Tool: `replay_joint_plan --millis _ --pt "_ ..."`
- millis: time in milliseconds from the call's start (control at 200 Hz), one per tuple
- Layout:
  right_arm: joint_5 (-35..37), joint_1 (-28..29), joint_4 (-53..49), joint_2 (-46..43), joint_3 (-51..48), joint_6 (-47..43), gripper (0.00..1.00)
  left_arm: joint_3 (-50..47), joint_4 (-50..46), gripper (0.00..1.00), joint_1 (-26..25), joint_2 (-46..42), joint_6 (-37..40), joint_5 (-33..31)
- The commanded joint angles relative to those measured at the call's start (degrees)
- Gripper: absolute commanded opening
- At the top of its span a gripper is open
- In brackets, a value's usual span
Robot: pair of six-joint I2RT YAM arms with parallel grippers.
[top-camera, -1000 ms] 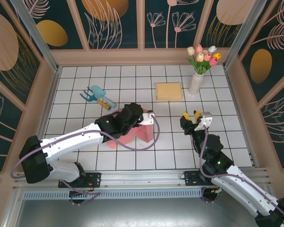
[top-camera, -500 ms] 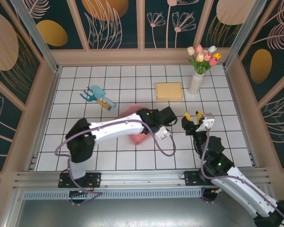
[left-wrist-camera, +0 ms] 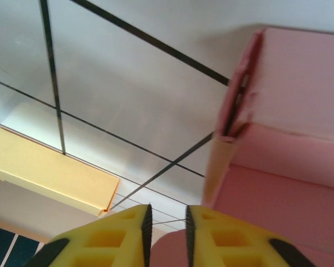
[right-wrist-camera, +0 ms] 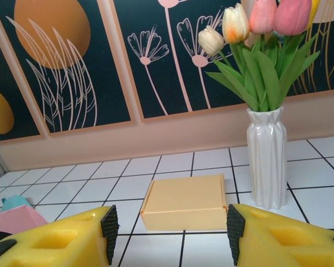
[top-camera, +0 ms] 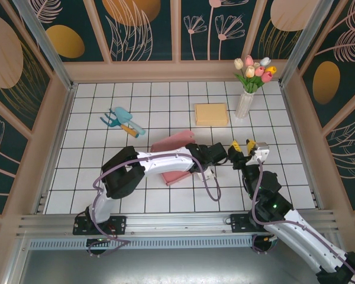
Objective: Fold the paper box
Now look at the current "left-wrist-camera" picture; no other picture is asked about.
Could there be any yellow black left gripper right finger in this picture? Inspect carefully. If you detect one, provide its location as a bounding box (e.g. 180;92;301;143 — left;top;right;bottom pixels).
185;205;317;267

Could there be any pink paper box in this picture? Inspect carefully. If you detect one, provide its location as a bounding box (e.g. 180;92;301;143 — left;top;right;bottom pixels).
150;26;334;267

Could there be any yellow paper box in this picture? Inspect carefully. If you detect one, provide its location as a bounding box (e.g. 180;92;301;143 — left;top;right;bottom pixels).
0;127;121;217

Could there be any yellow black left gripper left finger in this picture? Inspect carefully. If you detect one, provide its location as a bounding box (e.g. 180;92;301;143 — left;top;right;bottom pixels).
23;204;153;267

